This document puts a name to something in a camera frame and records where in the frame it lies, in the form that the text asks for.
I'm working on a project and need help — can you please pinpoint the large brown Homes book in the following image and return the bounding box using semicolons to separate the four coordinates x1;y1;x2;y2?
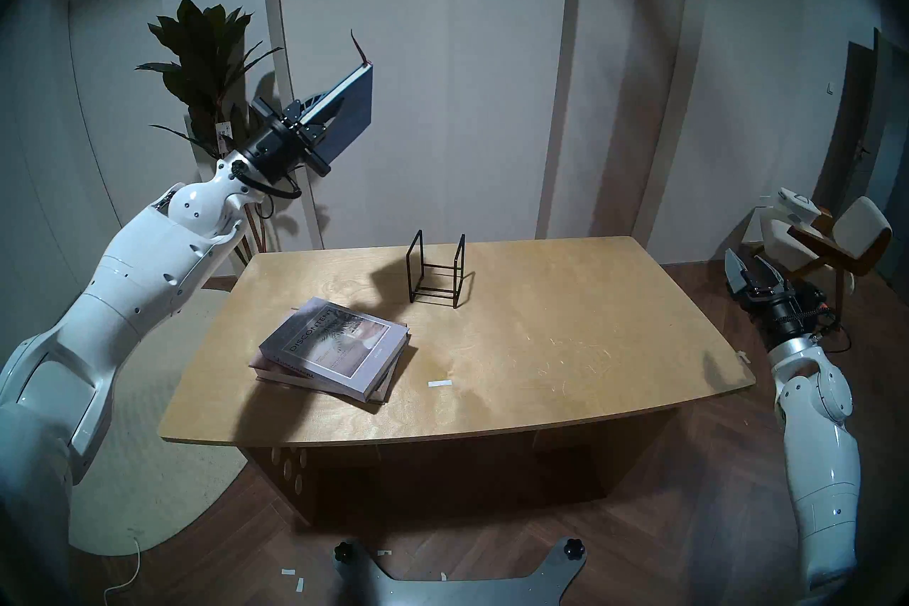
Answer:
250;328;414;405

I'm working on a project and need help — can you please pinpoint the tall green potted plant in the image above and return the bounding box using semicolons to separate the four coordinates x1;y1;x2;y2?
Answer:
135;0;306;264

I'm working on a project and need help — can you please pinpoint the black wire book rack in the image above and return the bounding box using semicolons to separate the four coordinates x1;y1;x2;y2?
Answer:
406;230;467;309

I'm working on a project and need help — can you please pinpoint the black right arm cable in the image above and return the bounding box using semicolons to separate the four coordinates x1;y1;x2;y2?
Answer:
815;305;853;354

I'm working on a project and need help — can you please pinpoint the grey Discontent book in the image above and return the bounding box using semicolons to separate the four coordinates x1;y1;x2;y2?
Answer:
258;297;410;399

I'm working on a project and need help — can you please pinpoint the dark door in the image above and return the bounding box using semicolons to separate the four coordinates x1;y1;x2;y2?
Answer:
813;28;909;289

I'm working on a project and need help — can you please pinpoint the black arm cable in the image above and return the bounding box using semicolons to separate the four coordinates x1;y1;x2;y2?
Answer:
815;305;853;354
231;159;303;220

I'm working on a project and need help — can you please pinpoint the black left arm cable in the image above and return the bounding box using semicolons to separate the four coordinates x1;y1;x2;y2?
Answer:
231;159;303;220

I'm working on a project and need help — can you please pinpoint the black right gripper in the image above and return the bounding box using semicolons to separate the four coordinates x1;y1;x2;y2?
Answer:
724;247;828;351

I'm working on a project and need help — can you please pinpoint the thin yellow book with ribbon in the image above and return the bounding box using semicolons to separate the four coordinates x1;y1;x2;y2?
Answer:
311;29;375;166

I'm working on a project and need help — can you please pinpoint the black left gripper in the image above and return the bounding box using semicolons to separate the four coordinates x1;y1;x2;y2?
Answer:
243;83;350;186

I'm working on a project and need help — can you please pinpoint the wooden table base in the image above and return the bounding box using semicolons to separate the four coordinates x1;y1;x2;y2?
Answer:
245;445;377;527

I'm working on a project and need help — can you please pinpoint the round beige rug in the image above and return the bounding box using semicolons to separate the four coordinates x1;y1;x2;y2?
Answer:
18;289;249;556

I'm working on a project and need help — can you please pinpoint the white wooden armchair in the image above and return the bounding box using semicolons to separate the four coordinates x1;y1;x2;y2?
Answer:
753;196;893;332

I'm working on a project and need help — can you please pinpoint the white object on armchair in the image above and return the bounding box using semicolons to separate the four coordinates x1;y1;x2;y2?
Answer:
776;187;821;228

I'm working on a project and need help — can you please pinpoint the white floor cable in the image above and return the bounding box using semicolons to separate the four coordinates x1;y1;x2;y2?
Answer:
104;530;143;604

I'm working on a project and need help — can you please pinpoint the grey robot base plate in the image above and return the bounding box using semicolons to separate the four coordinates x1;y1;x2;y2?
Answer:
332;537;590;606

